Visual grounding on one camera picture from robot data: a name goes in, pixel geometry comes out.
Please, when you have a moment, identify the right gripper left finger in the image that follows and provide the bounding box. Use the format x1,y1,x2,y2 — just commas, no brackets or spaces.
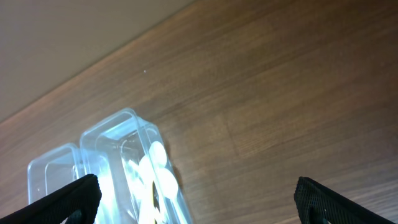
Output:
1,174,102,224

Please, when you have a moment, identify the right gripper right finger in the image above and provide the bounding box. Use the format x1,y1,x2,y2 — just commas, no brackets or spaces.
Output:
294,177,394,224

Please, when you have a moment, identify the clear plastic container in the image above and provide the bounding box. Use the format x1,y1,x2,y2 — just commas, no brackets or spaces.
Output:
27,143,85,204
80,108,193,223

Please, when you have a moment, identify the white spoon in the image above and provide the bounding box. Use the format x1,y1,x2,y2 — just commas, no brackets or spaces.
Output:
157,168,188,224
139,156,159,224
149,141,168,167

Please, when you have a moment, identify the left clear plastic container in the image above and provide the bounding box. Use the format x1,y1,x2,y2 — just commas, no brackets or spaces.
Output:
27,143,85,204

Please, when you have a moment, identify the right clear plastic container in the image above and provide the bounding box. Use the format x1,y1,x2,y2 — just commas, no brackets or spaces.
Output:
80,108,193,223

